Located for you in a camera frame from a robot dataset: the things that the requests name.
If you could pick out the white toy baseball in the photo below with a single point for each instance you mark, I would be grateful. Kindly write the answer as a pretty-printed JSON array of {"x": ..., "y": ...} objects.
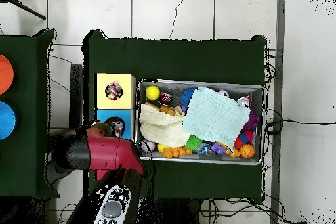
[{"x": 147, "y": 145}]

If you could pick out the crushed clear plastic bottle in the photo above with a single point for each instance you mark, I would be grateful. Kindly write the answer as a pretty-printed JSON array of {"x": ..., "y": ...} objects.
[{"x": 117, "y": 126}]

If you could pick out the wooden box three round holes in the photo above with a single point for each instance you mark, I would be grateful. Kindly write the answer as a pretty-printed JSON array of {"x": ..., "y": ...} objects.
[{"x": 102, "y": 100}]

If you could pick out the cream waffle cloth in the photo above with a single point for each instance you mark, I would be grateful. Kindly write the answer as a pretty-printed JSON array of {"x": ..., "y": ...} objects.
[{"x": 160, "y": 126}]

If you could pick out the dark tripod leg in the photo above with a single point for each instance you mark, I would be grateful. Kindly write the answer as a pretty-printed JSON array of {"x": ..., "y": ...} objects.
[{"x": 26, "y": 9}]

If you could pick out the dark green table cloth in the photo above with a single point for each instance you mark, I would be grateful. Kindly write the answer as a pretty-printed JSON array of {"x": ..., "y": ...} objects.
[
  {"x": 23, "y": 155},
  {"x": 173, "y": 61}
]

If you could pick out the orange toy basketball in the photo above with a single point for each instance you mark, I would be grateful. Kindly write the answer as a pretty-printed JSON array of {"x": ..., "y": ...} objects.
[{"x": 247, "y": 151}]

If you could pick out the mint waffle cloth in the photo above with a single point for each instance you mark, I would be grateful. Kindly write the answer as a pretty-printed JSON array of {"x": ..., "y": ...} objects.
[{"x": 215, "y": 116}]

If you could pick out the green spiky ball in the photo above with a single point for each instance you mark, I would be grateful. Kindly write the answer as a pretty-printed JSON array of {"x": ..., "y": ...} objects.
[{"x": 193, "y": 142}]

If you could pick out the purple spiky toy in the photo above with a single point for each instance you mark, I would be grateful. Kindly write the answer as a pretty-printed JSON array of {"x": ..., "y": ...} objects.
[{"x": 252, "y": 120}]

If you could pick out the black upright panel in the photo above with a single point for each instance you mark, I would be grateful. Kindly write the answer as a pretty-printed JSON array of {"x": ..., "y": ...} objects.
[{"x": 76, "y": 98}]

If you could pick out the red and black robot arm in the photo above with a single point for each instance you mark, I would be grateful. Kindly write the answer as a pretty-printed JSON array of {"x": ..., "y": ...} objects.
[{"x": 105, "y": 153}]

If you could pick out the red and silver can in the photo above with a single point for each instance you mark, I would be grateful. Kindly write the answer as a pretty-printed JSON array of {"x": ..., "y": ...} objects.
[{"x": 242, "y": 101}]

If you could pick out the orange rubber toy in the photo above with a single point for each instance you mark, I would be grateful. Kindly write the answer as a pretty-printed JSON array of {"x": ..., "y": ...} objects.
[{"x": 176, "y": 152}]

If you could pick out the small soccer ball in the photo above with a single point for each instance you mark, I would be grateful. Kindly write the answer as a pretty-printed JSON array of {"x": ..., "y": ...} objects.
[{"x": 223, "y": 92}]

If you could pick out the orange round bowl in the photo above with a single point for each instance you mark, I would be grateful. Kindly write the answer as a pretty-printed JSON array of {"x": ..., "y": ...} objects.
[{"x": 5, "y": 74}]

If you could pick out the grey floor foot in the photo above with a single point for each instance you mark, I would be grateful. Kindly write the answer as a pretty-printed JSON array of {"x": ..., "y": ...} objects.
[{"x": 52, "y": 176}]

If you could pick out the blue round bowl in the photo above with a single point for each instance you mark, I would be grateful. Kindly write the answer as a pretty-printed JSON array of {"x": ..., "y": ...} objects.
[{"x": 5, "y": 120}]

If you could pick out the yellow ball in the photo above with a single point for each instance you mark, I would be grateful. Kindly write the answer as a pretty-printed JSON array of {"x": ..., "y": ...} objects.
[{"x": 152, "y": 92}]

